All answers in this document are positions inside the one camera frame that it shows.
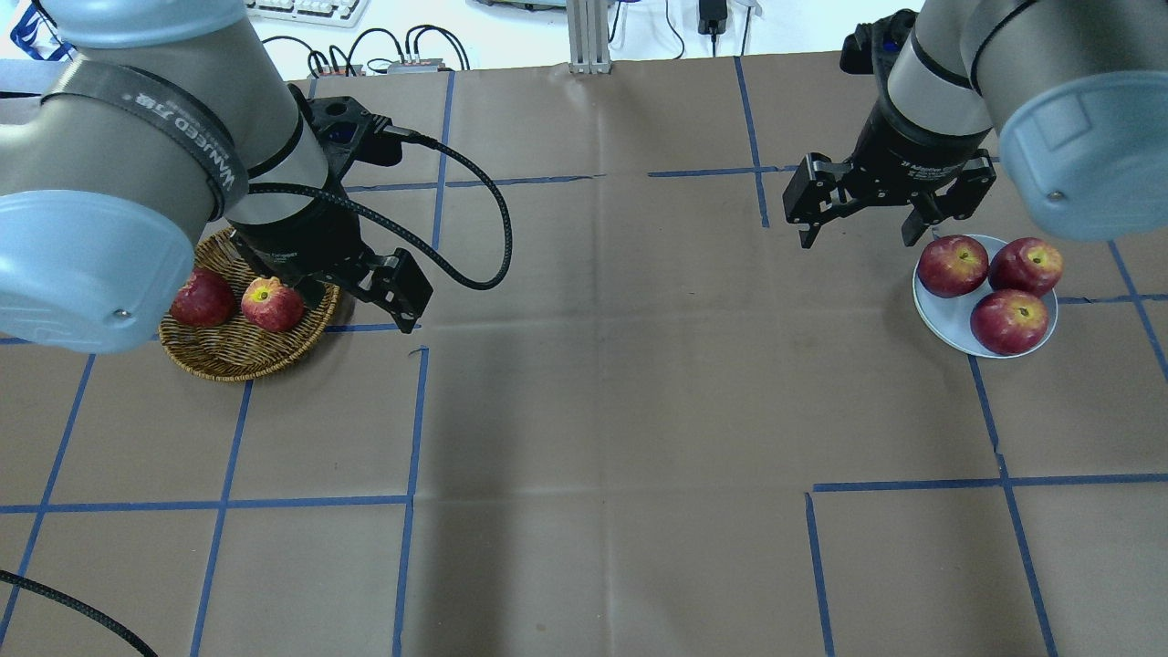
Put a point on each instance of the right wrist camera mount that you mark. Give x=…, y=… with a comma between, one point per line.
x=872, y=49

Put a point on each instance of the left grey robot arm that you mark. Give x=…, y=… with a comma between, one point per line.
x=173, y=116

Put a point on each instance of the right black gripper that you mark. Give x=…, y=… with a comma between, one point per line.
x=915, y=146

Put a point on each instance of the white keyboard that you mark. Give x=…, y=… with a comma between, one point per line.
x=343, y=14

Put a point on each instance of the woven wicker basket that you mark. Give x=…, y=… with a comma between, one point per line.
x=237, y=350

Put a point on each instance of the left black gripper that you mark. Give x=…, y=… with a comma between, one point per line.
x=294, y=230

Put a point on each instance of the light blue plate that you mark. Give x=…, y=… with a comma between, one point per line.
x=948, y=318

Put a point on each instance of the black power adapter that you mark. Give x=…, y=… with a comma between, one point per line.
x=712, y=17

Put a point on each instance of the red apple plate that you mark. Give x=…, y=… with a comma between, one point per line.
x=1010, y=322
x=953, y=266
x=1027, y=264

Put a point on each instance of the red yellow apple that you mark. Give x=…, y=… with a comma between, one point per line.
x=271, y=306

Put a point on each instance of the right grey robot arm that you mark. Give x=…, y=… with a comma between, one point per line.
x=1067, y=97

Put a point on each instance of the red apple plate left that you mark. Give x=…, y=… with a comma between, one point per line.
x=953, y=266

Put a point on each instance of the dark red apple in basket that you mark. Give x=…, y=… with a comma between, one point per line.
x=206, y=299

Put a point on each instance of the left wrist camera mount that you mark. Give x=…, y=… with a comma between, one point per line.
x=348, y=133

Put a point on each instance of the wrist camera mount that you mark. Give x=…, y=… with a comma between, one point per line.
x=348, y=133
x=872, y=49

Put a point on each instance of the aluminium frame post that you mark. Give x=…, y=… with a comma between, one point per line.
x=588, y=37

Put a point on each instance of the red apple plate top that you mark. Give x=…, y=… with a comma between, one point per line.
x=1027, y=264

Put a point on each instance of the red apple plate front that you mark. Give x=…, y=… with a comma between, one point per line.
x=1010, y=322

